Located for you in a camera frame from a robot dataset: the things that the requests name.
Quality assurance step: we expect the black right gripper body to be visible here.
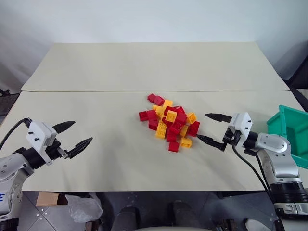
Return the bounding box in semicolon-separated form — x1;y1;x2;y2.
222;127;242;146

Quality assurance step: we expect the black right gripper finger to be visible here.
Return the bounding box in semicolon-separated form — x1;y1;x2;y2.
195;134;227;152
204;113;234;124

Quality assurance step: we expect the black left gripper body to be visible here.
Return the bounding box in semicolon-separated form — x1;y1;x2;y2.
45;141;72;162

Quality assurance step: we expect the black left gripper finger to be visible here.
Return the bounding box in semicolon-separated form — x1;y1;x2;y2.
52;121;77;134
64;137;93;160

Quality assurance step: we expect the brown cardboard box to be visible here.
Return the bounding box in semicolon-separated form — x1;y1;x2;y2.
36;192;68;207

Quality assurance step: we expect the beige table cloth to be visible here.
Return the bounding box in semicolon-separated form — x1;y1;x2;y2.
0;90;308;193

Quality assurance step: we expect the green plastic bin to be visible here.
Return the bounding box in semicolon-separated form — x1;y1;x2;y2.
266;104;308;168

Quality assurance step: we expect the clear plastic bag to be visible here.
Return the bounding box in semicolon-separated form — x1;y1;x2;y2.
65;192;103;224

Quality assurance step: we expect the black equipment stand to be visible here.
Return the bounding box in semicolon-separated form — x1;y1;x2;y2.
0;88;19;117

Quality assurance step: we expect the dark rounded shape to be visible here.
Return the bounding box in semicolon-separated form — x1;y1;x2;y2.
117;206;141;231

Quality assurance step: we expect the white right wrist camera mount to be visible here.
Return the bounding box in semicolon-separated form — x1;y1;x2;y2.
227;112;253;147

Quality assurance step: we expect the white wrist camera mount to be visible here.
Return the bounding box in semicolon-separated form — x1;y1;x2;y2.
227;112;253;147
26;121;58;167

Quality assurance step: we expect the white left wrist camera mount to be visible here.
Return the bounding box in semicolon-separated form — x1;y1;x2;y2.
26;121;58;167

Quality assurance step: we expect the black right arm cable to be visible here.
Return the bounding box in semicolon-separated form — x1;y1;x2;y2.
231;143;276;202

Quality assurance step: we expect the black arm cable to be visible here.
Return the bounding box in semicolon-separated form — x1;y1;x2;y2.
231;143;276;202
0;117;33;149

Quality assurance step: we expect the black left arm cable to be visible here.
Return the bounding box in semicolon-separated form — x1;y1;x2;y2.
0;117;33;149

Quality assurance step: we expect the black metal frame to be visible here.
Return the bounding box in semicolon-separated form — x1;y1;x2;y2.
278;30;308;114

